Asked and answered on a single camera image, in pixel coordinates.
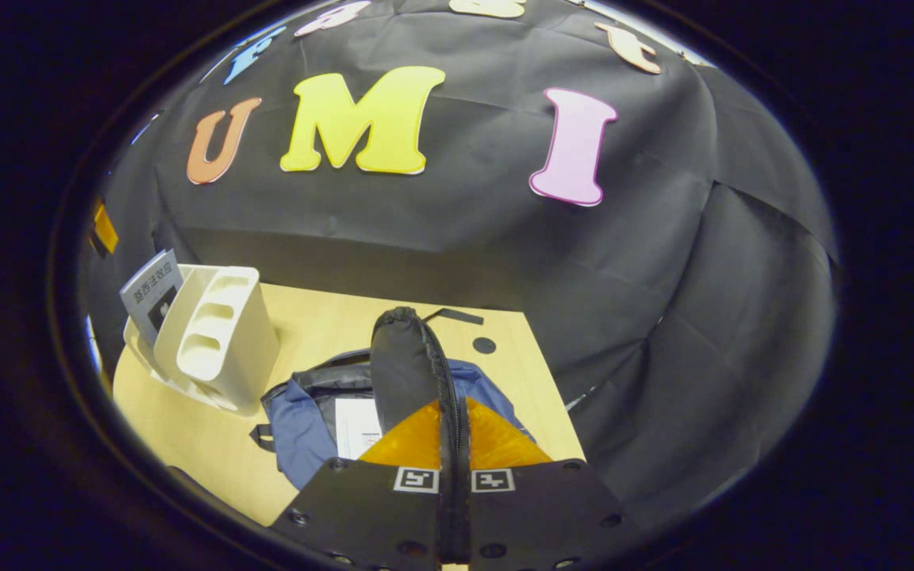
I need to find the white book with green print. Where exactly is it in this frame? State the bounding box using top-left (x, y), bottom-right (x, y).
top-left (336, 398), bottom-right (384, 461)

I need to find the cream plastic bookshelf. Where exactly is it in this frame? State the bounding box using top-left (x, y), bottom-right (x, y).
top-left (122, 264), bottom-right (282, 417)

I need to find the blue schoolbag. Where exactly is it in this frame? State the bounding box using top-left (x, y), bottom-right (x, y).
top-left (249, 305), bottom-right (537, 491)

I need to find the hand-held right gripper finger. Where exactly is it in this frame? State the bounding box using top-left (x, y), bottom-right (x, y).
top-left (271, 399), bottom-right (458, 571)
top-left (457, 397), bottom-right (640, 571)

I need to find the grey book with dark picture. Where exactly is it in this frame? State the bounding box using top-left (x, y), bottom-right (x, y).
top-left (119, 249), bottom-right (185, 350)

